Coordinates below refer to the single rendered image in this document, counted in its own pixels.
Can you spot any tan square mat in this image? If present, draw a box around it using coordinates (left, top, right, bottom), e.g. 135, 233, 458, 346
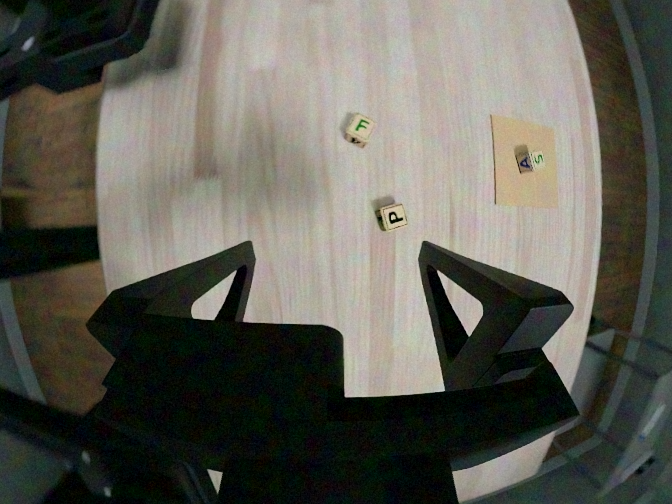
489, 113, 557, 207

